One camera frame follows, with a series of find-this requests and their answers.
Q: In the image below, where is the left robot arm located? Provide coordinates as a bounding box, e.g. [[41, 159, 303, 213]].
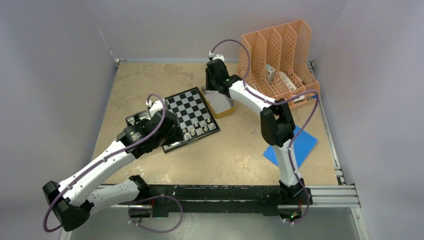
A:
[[42, 109, 183, 233]]

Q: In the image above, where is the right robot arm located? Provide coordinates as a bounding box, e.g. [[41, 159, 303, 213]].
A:
[[205, 59, 305, 204]]

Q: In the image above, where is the yellow tray of white pieces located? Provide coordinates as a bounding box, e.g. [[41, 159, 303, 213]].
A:
[[201, 88, 236, 119]]

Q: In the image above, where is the silver tray of black pieces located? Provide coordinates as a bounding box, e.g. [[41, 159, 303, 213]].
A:
[[125, 110, 151, 126]]

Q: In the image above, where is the black and white chessboard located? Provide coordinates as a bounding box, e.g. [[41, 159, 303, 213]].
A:
[[162, 87, 220, 153]]

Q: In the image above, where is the orange file organizer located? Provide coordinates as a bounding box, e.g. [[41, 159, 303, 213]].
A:
[[236, 19, 320, 100]]

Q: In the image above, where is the black base bar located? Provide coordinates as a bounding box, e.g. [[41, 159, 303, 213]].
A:
[[124, 175, 313, 220]]

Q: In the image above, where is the white stapler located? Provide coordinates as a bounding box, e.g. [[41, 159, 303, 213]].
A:
[[292, 95, 305, 104]]

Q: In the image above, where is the blue flat sheet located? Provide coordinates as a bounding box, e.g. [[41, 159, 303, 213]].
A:
[[263, 130, 318, 168]]

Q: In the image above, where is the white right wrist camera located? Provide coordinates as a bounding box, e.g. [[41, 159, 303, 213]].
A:
[[208, 51, 225, 63]]

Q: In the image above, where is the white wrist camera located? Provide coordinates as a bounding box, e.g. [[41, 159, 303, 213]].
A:
[[146, 100, 166, 118], [208, 51, 225, 63]]

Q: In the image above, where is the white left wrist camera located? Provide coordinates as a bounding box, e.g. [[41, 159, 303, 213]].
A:
[[146, 100, 166, 118]]

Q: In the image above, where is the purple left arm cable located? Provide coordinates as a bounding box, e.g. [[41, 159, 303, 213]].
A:
[[43, 93, 167, 233]]

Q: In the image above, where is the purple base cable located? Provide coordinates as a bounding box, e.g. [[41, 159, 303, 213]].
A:
[[128, 194, 184, 233]]

